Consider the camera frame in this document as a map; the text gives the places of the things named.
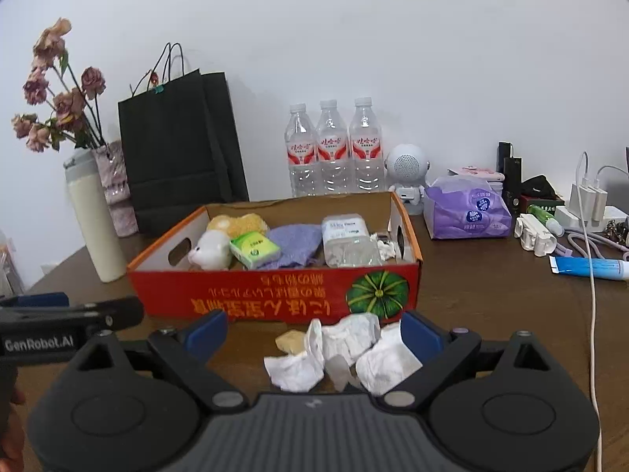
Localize glass vase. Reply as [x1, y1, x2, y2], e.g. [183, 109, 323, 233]
[91, 140, 140, 238]

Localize blue tube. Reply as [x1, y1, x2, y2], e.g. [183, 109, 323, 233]
[549, 256, 629, 281]

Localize person's left hand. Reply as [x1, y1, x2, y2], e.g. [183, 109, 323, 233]
[0, 387, 26, 459]

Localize white charger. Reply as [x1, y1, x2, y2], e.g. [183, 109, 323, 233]
[570, 184, 593, 219]
[587, 188, 609, 222]

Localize pale yellow rectangular block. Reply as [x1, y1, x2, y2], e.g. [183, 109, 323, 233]
[274, 330, 309, 356]

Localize red cardboard box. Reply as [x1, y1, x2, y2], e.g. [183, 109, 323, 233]
[127, 192, 424, 323]

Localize white cable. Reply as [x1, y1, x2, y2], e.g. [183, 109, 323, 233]
[594, 164, 629, 192]
[577, 151, 605, 472]

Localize green tissue pack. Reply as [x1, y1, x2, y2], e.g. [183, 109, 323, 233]
[229, 231, 282, 270]

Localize purple cable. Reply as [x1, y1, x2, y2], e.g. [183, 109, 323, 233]
[555, 232, 629, 261]

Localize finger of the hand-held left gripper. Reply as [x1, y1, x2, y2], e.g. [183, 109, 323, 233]
[0, 291, 70, 310]
[0, 296, 146, 331]

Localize plush hamster toy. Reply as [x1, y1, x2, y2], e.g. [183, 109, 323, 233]
[188, 213, 270, 271]

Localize dark red small box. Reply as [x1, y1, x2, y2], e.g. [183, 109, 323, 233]
[518, 195, 566, 214]

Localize black pouch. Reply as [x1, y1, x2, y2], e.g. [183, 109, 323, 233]
[520, 174, 566, 202]

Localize white round speaker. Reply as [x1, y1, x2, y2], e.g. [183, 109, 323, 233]
[384, 144, 432, 216]

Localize green white tube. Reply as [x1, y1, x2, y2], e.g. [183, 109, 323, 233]
[528, 204, 565, 237]

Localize black paper bag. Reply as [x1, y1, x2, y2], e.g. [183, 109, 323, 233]
[201, 71, 250, 203]
[118, 42, 234, 239]

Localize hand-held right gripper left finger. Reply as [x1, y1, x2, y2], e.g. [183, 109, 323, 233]
[69, 310, 249, 412]

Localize white power strip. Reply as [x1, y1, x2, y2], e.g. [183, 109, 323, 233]
[554, 205, 629, 233]

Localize key bunch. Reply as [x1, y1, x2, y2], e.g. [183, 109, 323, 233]
[607, 219, 629, 247]

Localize white thermos bottle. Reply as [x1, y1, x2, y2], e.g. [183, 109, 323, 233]
[63, 147, 129, 283]

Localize dried pink flowers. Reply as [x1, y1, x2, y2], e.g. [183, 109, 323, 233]
[11, 17, 108, 153]

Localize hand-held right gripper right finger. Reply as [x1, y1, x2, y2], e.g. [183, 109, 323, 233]
[379, 311, 560, 411]

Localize purple knit cloth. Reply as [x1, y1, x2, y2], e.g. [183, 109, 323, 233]
[268, 223, 324, 270]

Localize pink case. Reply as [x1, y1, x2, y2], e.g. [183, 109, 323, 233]
[448, 164, 507, 185]

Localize white clip device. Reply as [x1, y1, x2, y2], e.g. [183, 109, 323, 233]
[513, 214, 558, 256]

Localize purple tissue pack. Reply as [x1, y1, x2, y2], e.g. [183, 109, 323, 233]
[423, 175, 513, 241]

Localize clear water bottle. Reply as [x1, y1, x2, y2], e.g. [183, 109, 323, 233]
[315, 99, 353, 196]
[349, 97, 386, 194]
[284, 103, 320, 198]

